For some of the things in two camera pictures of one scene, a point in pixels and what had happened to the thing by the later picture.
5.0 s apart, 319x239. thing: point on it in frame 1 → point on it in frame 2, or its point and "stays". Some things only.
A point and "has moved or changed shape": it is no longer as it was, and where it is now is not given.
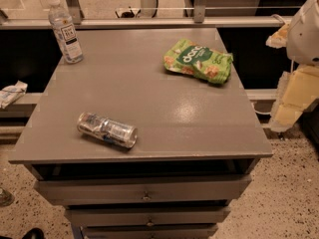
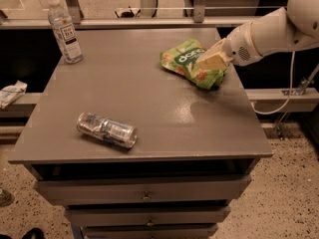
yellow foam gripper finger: [279, 38] → [217, 47]
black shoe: [34, 233] stays
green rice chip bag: [186, 57] has moved or changed shape
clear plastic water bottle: [65, 31] stays
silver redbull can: [108, 129] stays
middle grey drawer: [152, 216] stays
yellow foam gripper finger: [297, 89] → [214, 61]
